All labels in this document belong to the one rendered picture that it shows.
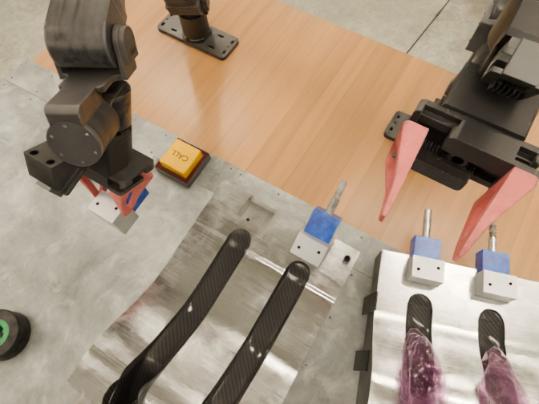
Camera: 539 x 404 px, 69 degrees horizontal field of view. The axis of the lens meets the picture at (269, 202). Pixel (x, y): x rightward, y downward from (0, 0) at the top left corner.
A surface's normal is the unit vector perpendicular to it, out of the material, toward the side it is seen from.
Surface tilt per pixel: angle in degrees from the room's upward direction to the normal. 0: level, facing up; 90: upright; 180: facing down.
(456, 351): 26
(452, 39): 0
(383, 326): 21
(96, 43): 53
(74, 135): 65
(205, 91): 0
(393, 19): 0
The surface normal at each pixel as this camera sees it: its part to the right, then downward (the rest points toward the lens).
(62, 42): -0.06, 0.49
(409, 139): -0.23, -0.07
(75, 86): -0.01, -0.75
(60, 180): 0.86, 0.45
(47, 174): -0.46, 0.52
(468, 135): -0.04, -0.38
